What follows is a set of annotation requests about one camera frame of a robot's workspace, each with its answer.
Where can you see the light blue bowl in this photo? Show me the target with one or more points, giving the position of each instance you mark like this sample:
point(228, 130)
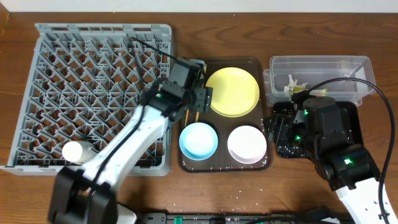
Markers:
point(198, 141)

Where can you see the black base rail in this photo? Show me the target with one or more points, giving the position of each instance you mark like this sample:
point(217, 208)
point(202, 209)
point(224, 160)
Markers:
point(320, 214)

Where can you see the grey dishwasher rack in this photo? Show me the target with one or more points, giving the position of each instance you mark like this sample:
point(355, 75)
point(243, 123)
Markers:
point(84, 83)

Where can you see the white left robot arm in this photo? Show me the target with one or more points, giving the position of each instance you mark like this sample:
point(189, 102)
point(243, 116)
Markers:
point(89, 193)

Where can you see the white bowl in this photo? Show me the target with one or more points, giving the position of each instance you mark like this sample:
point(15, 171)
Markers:
point(247, 144)

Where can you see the black plastic bin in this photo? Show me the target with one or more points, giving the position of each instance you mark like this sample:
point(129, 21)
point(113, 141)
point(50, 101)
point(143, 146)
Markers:
point(350, 114)

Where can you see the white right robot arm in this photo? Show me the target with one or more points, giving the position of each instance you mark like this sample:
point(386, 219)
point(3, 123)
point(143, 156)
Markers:
point(353, 175)

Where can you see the green vegetable scrap wrapper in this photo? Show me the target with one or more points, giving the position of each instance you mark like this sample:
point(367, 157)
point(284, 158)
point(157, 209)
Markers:
point(317, 92)

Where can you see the white paper napkin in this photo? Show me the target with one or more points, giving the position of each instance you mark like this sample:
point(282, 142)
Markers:
point(293, 87)

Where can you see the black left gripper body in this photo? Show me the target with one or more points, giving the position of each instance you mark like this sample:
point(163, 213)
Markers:
point(203, 98)

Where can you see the dark brown serving tray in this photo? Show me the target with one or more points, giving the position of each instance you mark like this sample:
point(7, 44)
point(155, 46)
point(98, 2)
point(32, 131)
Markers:
point(221, 160)

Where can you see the yellow plate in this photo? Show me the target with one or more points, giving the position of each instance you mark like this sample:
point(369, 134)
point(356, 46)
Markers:
point(235, 92)

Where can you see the white cup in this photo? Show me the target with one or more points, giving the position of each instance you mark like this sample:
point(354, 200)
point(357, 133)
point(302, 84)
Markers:
point(78, 152)

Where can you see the clear plastic bin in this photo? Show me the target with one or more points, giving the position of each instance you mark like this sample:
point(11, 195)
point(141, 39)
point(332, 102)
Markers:
point(314, 69)

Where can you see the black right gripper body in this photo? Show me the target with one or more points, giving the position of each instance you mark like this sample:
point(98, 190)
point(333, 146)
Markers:
point(277, 130)

